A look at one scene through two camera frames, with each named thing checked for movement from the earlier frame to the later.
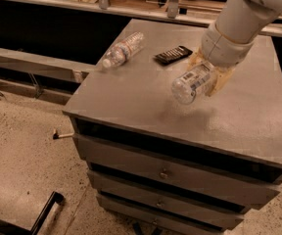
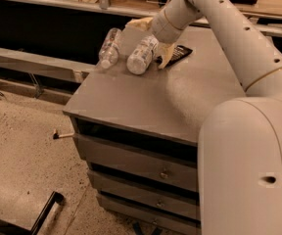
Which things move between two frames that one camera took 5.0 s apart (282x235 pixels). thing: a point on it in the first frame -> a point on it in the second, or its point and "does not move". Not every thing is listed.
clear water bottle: [123, 49] -> [110, 50]
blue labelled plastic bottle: [185, 86] -> [139, 59]
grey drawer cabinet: [160, 166] does not move
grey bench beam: [34, 64] does not move
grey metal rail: [150, 12] does not move
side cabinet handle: [57, 136] does not move
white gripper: [223, 48] -> [162, 29]
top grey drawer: [177, 172] does not move
